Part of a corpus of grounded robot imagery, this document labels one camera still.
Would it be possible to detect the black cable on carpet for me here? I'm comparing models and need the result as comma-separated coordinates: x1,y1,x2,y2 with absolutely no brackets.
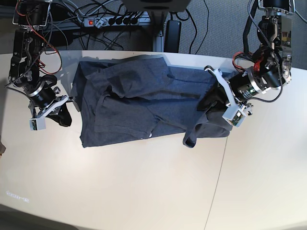
172,0,209,55

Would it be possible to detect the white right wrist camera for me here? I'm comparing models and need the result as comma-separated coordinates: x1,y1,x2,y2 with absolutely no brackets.
29,95,71,131

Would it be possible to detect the blue-grey T-shirt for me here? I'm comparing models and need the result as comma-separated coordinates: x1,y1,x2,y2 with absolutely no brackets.
71,57,232,148

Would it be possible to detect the small white table label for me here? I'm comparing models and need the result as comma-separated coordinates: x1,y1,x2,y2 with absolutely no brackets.
6,191,30,203

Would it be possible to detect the brown object at table edge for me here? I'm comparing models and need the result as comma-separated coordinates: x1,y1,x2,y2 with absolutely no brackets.
0,142,6,157

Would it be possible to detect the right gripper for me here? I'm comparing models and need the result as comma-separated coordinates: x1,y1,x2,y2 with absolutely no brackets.
26,82,72,127

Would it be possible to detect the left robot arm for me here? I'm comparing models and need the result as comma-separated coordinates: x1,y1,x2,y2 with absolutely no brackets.
197,0,295,111

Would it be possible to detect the aluminium table frame leg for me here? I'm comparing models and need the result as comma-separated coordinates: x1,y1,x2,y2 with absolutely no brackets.
150,11,166,52

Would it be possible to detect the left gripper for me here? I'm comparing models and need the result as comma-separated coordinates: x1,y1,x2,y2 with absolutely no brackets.
197,68,272,112

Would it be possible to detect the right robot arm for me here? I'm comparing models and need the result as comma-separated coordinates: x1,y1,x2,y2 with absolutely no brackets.
5,0,72,131

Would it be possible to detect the grey base camera mount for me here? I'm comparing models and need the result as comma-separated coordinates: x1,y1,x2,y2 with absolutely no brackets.
122,0,191,12

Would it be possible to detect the black power adapter brick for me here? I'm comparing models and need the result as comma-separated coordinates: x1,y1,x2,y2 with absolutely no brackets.
164,20,181,53

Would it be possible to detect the white power strip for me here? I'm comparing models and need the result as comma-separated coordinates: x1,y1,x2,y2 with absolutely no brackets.
83,16,140,29

